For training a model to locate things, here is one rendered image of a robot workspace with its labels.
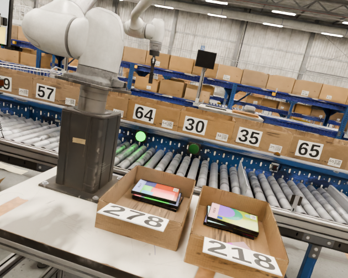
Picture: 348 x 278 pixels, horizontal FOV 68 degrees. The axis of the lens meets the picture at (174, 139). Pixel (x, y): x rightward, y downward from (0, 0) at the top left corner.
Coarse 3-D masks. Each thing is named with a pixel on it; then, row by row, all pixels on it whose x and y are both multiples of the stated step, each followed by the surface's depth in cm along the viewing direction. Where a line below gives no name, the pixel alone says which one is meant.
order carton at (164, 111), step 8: (128, 104) 190; (144, 104) 187; (152, 104) 186; (160, 104) 215; (168, 104) 214; (176, 104) 213; (128, 112) 191; (160, 112) 187; (168, 112) 186; (176, 112) 185; (128, 120) 192; (136, 120) 191; (160, 120) 188; (168, 120) 187; (176, 120) 186; (168, 128) 188; (176, 128) 187
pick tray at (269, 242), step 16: (208, 192) 111; (224, 192) 110; (240, 208) 110; (256, 208) 108; (192, 224) 79; (272, 224) 93; (192, 240) 75; (224, 240) 90; (240, 240) 92; (256, 240) 94; (272, 240) 89; (192, 256) 76; (208, 256) 75; (272, 256) 71; (224, 272) 75; (240, 272) 74; (256, 272) 73
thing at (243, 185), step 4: (240, 164) 170; (240, 168) 166; (240, 172) 163; (240, 176) 159; (244, 176) 146; (240, 180) 155; (244, 180) 143; (240, 184) 152; (244, 184) 140; (240, 188) 149; (244, 188) 137; (244, 192) 135
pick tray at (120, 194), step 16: (128, 176) 109; (144, 176) 119; (160, 176) 118; (176, 176) 116; (112, 192) 94; (128, 192) 111; (192, 192) 102; (144, 208) 100; (160, 208) 103; (96, 224) 84; (112, 224) 83; (128, 224) 82; (176, 224) 79; (144, 240) 82; (160, 240) 81; (176, 240) 80
